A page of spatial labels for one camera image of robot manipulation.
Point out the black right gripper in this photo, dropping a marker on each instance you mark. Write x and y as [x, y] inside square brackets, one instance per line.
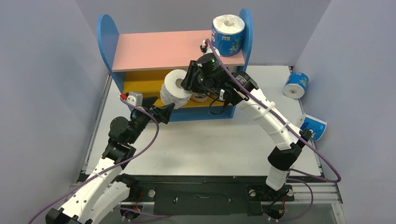
[191, 75]

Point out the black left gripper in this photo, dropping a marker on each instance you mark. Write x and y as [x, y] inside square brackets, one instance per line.
[164, 112]

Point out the blue pink yellow shelf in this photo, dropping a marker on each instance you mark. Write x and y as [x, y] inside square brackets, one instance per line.
[140, 61]

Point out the white floral paper roll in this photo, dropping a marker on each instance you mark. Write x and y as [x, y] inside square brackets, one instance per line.
[172, 91]

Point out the blue paper roll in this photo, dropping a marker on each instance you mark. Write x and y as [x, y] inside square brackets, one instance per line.
[295, 86]
[227, 34]
[315, 125]

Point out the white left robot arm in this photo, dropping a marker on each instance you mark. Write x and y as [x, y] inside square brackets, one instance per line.
[107, 185]

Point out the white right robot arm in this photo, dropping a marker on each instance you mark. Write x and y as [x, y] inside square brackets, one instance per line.
[289, 140]

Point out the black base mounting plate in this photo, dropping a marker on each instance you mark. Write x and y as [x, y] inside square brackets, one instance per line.
[188, 206]

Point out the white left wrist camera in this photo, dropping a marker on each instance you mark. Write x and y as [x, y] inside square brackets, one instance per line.
[132, 98]

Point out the aluminium rail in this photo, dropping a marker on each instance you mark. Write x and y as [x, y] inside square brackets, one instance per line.
[315, 192]

